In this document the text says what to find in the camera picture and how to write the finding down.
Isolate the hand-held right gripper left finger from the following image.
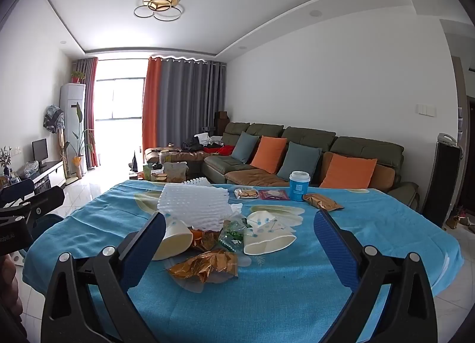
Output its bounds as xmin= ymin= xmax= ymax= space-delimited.
xmin=41 ymin=211 xmax=167 ymax=343

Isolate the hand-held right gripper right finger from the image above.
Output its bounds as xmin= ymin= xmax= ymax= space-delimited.
xmin=313 ymin=209 xmax=438 ymax=343

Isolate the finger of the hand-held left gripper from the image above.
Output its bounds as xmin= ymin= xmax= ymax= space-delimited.
xmin=0 ymin=179 xmax=35 ymax=206
xmin=23 ymin=186 xmax=64 ymax=223

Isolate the cream paper cup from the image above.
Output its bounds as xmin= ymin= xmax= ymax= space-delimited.
xmin=151 ymin=217 xmax=194 ymax=262

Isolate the orange snack wrapper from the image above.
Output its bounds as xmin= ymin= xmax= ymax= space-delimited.
xmin=191 ymin=228 xmax=223 ymax=253

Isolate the gold wrapper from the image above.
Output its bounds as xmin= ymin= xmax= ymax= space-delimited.
xmin=168 ymin=250 xmax=239 ymax=285

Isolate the white foam net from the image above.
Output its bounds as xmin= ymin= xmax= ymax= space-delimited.
xmin=158 ymin=177 xmax=234 ymax=229

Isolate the floral paper cup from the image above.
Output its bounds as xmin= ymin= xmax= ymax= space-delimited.
xmin=243 ymin=210 xmax=298 ymax=256

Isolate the green snack wrapper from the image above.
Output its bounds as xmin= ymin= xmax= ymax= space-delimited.
xmin=218 ymin=219 xmax=248 ymax=253

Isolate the person's left forearm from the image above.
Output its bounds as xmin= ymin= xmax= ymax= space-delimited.
xmin=0 ymin=254 xmax=27 ymax=343

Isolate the white tv cabinet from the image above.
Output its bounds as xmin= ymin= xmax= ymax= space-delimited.
xmin=0 ymin=159 xmax=68 ymax=201

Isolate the vase with branches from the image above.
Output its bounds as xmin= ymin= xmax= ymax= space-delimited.
xmin=0 ymin=146 xmax=14 ymax=177

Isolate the flat gold snack packet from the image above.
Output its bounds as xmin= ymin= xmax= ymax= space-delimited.
xmin=302 ymin=193 xmax=344 ymax=212

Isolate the black monitor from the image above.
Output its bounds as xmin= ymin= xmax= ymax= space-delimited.
xmin=31 ymin=138 xmax=49 ymax=166

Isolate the blue tablecloth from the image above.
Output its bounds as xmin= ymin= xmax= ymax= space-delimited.
xmin=22 ymin=179 xmax=464 ymax=343

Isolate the tall leafy floor plant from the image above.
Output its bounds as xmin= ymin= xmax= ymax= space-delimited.
xmin=66 ymin=102 xmax=94 ymax=177

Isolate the blue paper cup with lid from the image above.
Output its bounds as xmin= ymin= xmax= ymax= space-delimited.
xmin=289 ymin=171 xmax=311 ymax=202

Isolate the orange cushion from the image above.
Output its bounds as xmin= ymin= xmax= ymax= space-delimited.
xmin=319 ymin=153 xmax=378 ymax=190
xmin=250 ymin=136 xmax=289 ymax=175

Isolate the red snack packet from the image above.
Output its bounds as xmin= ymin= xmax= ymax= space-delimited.
xmin=259 ymin=189 xmax=290 ymax=201

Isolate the coffee table with snacks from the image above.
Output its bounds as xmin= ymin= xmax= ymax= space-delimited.
xmin=130 ymin=159 xmax=191 ymax=182

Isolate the covered standing fan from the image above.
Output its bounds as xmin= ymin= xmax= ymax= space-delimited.
xmin=43 ymin=104 xmax=66 ymax=177

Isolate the white standing air conditioner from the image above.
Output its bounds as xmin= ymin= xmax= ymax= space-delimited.
xmin=60 ymin=83 xmax=86 ymax=177

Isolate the blue-grey cushion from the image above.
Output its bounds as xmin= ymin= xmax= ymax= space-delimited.
xmin=277 ymin=142 xmax=323 ymax=182
xmin=232 ymin=131 xmax=259 ymax=164

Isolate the narrow orange and grey curtain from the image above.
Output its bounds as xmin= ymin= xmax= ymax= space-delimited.
xmin=75 ymin=57 xmax=99 ymax=170

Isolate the green and brown sofa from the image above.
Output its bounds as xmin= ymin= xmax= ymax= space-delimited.
xmin=202 ymin=122 xmax=421 ymax=212

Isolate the black clothes pile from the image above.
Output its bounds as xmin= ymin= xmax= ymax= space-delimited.
xmin=180 ymin=136 xmax=205 ymax=151

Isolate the red cloth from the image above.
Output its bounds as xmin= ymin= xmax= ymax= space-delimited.
xmin=206 ymin=145 xmax=235 ymax=158

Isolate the black standing appliance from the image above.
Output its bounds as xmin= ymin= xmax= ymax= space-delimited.
xmin=422 ymin=133 xmax=463 ymax=229

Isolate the window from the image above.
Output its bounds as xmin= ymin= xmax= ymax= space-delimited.
xmin=94 ymin=77 xmax=146 ymax=121

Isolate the wide orange and grey curtain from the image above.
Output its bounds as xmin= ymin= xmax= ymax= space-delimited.
xmin=142 ymin=55 xmax=228 ymax=151

